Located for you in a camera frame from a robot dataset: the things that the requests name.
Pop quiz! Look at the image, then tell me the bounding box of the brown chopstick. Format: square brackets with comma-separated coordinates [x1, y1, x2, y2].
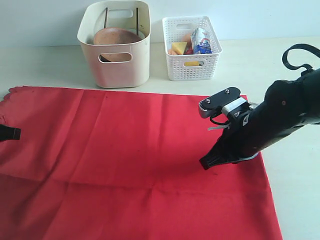
[135, 7, 139, 37]
[103, 7, 108, 29]

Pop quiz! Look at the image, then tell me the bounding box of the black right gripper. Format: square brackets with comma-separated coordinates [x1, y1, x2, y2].
[199, 110, 258, 170]

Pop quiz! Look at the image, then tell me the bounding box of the blue white milk carton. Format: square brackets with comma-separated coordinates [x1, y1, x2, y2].
[190, 27, 212, 55]

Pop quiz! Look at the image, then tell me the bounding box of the orange fried chicken piece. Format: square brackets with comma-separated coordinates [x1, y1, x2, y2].
[168, 49, 177, 56]

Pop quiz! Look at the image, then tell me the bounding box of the white ceramic bowl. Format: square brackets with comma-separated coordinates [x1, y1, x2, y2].
[132, 29, 146, 40]

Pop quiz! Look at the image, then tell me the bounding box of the brown wooden plate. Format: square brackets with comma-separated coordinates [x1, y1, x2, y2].
[93, 27, 142, 63]

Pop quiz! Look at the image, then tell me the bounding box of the cream plastic tub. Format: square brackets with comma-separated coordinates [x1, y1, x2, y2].
[77, 0, 151, 88]

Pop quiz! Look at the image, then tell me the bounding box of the white perforated plastic basket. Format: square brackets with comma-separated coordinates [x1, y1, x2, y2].
[162, 16, 222, 81]

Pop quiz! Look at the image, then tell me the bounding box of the yellow lemon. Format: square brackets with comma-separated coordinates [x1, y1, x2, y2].
[184, 61, 200, 67]

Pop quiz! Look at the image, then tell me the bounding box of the red sausage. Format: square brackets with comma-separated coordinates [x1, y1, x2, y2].
[183, 42, 194, 55]

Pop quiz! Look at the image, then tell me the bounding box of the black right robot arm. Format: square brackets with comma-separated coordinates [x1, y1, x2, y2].
[198, 70, 320, 170]

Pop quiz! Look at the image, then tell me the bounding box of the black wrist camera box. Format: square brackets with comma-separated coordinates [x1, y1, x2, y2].
[198, 87, 241, 119]

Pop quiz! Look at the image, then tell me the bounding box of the brown egg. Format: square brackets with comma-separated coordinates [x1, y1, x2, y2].
[181, 34, 191, 43]

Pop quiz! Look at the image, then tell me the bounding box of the yellow cheese wedge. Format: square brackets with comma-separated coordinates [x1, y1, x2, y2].
[171, 41, 188, 55]

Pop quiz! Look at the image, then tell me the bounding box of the red scalloped cloth mat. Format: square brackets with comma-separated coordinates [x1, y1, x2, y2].
[0, 86, 282, 240]

